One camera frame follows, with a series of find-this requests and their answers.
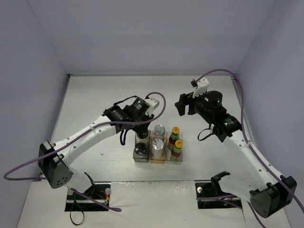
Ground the black-cap white bottle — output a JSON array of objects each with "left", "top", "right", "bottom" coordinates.
[
  {"left": 135, "top": 130, "right": 150, "bottom": 145},
  {"left": 133, "top": 143, "right": 149, "bottom": 162}
]

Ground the silver-cap white jar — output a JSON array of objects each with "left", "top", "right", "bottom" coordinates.
[
  {"left": 153, "top": 124, "right": 166, "bottom": 141},
  {"left": 151, "top": 139, "right": 164, "bottom": 160}
]

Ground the red sauce bottle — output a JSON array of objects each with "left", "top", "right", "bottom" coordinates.
[
  {"left": 170, "top": 140, "right": 183, "bottom": 161},
  {"left": 168, "top": 126, "right": 180, "bottom": 150}
]

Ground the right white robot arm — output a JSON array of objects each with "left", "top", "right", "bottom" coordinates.
[{"left": 175, "top": 91, "right": 297, "bottom": 219}]

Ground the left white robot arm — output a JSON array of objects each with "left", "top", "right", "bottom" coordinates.
[{"left": 38, "top": 97, "right": 159, "bottom": 199}]

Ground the orange transparent bin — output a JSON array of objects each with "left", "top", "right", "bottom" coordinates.
[{"left": 150, "top": 131, "right": 167, "bottom": 164}]

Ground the grey transparent bin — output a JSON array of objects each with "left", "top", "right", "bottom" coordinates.
[{"left": 133, "top": 130, "right": 151, "bottom": 162}]

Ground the clear transparent bin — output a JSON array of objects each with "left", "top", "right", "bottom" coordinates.
[{"left": 166, "top": 133, "right": 183, "bottom": 162}]

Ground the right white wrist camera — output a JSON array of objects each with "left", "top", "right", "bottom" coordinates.
[{"left": 191, "top": 77, "right": 209, "bottom": 98}]

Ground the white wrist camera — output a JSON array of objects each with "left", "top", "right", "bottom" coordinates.
[
  {"left": 145, "top": 98, "right": 160, "bottom": 116},
  {"left": 191, "top": 77, "right": 209, "bottom": 98}
]

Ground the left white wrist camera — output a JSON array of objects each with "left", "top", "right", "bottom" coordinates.
[{"left": 145, "top": 98, "right": 160, "bottom": 116}]

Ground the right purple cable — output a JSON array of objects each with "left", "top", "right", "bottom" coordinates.
[{"left": 195, "top": 69, "right": 304, "bottom": 228}]

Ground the purple cable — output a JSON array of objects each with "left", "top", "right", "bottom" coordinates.
[
  {"left": 195, "top": 69, "right": 304, "bottom": 228},
  {"left": 3, "top": 92, "right": 167, "bottom": 212}
]

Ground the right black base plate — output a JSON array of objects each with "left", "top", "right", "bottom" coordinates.
[{"left": 195, "top": 181, "right": 242, "bottom": 209}]

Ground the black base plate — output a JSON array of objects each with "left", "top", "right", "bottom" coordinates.
[
  {"left": 65, "top": 183, "right": 111, "bottom": 212},
  {"left": 195, "top": 181, "right": 242, "bottom": 209}
]

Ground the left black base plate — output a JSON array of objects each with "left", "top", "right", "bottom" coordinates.
[{"left": 65, "top": 183, "right": 111, "bottom": 212}]

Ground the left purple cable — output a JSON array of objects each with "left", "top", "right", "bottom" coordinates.
[{"left": 3, "top": 92, "right": 167, "bottom": 212}]

